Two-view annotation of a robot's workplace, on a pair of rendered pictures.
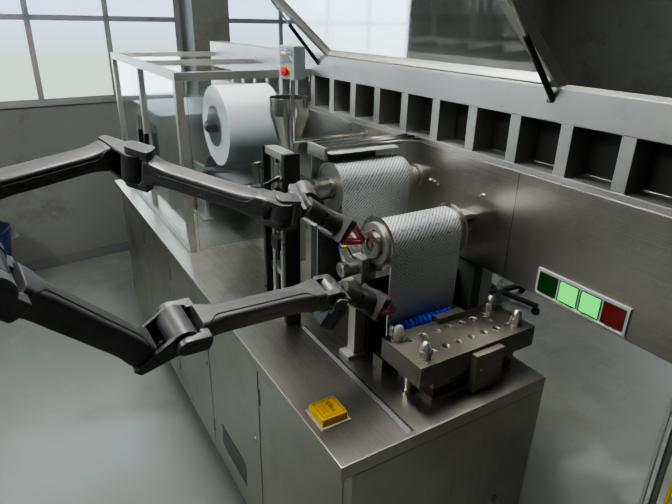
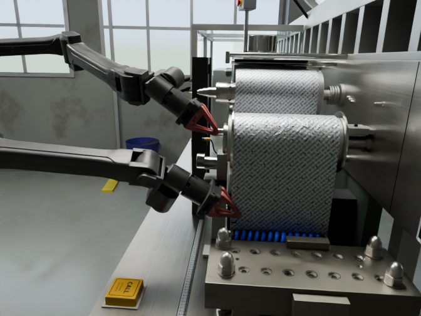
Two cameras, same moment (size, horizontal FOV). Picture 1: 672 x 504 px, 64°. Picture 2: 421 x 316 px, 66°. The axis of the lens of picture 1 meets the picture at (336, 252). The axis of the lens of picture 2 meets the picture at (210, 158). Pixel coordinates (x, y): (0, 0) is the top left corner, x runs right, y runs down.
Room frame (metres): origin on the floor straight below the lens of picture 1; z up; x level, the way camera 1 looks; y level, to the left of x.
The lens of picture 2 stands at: (0.65, -0.52, 1.44)
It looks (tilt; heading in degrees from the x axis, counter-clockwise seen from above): 17 degrees down; 36
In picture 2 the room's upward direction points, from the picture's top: 1 degrees clockwise
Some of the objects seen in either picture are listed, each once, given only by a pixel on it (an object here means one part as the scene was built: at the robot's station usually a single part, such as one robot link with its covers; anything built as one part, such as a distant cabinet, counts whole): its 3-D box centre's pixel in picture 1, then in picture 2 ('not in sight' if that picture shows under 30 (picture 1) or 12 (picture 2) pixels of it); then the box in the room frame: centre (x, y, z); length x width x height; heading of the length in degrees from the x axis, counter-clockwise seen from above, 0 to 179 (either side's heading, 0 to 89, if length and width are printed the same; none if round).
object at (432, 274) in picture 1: (423, 289); (280, 202); (1.32, -0.24, 1.11); 0.23 x 0.01 x 0.18; 122
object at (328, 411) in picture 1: (328, 411); (124, 291); (1.05, 0.01, 0.91); 0.07 x 0.07 x 0.02; 32
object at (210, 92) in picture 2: not in sight; (207, 92); (1.48, 0.10, 1.33); 0.06 x 0.03 x 0.03; 122
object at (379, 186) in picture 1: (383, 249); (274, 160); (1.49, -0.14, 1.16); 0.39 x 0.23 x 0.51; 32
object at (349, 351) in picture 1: (353, 307); (213, 205); (1.32, -0.05, 1.05); 0.06 x 0.05 x 0.31; 122
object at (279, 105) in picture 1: (288, 105); (260, 43); (1.98, 0.18, 1.50); 0.14 x 0.14 x 0.06
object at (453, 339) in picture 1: (459, 341); (302, 275); (1.24, -0.34, 1.00); 0.40 x 0.16 x 0.06; 122
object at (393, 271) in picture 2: (516, 317); (395, 273); (1.29, -0.50, 1.05); 0.04 x 0.04 x 0.04
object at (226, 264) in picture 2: (425, 349); (227, 262); (1.12, -0.22, 1.05); 0.04 x 0.04 x 0.04
